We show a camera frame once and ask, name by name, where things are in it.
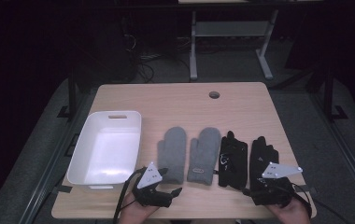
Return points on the black metal post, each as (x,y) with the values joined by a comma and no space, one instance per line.
(329,93)
(72,90)

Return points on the person's left hand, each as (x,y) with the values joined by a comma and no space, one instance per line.
(135,213)

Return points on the plain grey mitten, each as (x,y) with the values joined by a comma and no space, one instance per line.
(172,149)

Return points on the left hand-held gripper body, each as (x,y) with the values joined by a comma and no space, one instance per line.
(150,194)

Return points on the black glove large white print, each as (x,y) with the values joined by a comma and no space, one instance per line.
(233,161)

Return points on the black glove small white logo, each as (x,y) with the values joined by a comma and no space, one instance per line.
(262,155)

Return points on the white plastic bin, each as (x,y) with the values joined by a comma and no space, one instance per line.
(104,155)

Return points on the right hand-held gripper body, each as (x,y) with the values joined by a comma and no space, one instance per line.
(275,193)

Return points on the person's right hand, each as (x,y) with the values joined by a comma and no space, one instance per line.
(291,214)

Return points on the grey metal desk frame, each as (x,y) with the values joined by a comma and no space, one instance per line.
(228,29)

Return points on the grey mitten with label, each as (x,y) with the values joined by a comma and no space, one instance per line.
(204,152)

